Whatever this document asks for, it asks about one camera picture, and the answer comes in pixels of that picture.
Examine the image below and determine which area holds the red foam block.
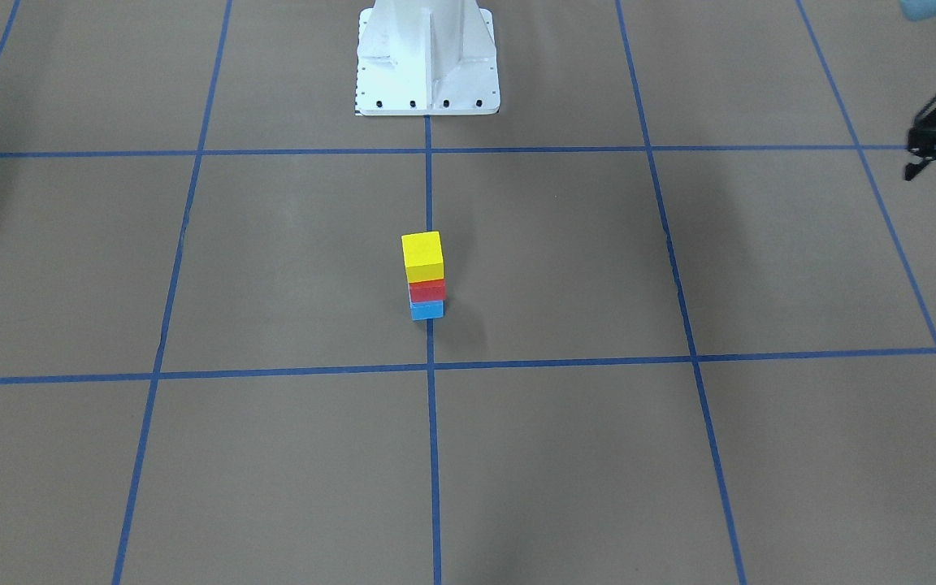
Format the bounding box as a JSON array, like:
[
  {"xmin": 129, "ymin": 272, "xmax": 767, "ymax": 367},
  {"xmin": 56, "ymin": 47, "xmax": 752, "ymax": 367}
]
[{"xmin": 408, "ymin": 279, "xmax": 447, "ymax": 304}]

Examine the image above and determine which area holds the blue foam block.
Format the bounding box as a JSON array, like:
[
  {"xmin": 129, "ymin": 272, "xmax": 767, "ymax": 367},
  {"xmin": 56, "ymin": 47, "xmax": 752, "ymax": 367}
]
[{"xmin": 409, "ymin": 300, "xmax": 445, "ymax": 321}]

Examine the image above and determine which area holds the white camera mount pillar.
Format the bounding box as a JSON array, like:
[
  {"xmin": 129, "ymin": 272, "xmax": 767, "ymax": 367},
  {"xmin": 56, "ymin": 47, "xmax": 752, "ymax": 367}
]
[{"xmin": 354, "ymin": 1, "xmax": 501, "ymax": 116}]

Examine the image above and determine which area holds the yellow foam block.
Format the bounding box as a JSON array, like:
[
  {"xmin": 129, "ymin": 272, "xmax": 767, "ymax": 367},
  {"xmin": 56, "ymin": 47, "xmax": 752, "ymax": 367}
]
[{"xmin": 401, "ymin": 231, "xmax": 445, "ymax": 283}]

